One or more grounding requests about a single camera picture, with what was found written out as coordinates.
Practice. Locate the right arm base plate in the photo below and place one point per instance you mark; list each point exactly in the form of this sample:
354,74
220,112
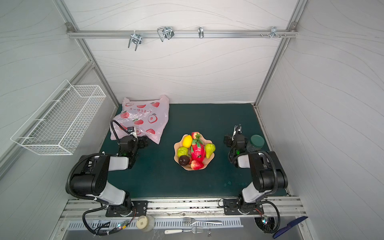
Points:
236,207

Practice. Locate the green lidded glass jar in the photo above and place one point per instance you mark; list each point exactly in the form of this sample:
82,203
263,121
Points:
255,143

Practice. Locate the metal ring clamp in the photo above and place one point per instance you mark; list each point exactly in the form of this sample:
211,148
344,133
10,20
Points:
201,32

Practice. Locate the blue plastic tool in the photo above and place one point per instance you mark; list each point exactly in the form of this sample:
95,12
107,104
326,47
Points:
289,226

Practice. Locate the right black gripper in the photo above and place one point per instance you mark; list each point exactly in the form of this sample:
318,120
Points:
229,140

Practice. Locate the metal hook clamp middle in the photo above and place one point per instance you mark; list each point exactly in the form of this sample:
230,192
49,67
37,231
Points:
165,33

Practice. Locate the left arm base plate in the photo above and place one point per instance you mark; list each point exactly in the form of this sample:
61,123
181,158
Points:
139,208

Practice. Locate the red dragon fruit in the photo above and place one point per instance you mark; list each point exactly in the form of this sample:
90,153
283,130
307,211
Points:
198,150

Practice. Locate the metal bolt clamp right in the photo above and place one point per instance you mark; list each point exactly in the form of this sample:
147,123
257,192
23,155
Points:
274,33

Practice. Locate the black round fan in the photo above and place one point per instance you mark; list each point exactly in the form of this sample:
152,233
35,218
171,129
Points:
265,224

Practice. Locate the white wire basket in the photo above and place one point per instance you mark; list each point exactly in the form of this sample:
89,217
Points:
58,125

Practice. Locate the peach scalloped fruit plate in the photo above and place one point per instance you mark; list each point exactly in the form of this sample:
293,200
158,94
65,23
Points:
205,162

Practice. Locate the pink strawberry plastic bag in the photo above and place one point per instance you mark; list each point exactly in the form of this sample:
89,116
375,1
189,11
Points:
149,118

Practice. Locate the metal hook clamp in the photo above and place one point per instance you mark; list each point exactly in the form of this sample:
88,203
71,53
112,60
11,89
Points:
165,33
135,40

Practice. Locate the metal hook clamp left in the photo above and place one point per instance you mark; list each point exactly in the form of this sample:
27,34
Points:
135,40

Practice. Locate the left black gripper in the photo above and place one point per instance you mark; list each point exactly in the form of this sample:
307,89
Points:
139,142

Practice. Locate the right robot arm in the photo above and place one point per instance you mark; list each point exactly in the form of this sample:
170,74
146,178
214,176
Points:
266,170

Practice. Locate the green apple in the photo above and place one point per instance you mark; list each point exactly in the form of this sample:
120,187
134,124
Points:
182,151

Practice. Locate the silver fork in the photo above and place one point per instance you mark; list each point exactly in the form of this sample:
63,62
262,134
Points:
194,222

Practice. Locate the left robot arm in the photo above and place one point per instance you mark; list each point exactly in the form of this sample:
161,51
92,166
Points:
88,179

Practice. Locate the white handled fork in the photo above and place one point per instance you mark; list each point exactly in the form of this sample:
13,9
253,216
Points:
194,230

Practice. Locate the dark purple fruit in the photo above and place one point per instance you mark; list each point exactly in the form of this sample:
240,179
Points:
184,160

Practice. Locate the red strawberry back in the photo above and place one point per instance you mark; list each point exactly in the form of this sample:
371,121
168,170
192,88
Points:
196,135

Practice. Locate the red peach front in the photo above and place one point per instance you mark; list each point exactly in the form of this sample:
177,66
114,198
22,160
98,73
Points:
196,165

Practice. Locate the aluminium cross rail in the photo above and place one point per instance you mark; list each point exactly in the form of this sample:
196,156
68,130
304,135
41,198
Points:
179,34

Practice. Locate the green pear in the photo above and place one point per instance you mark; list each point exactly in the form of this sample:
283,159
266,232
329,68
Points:
209,149

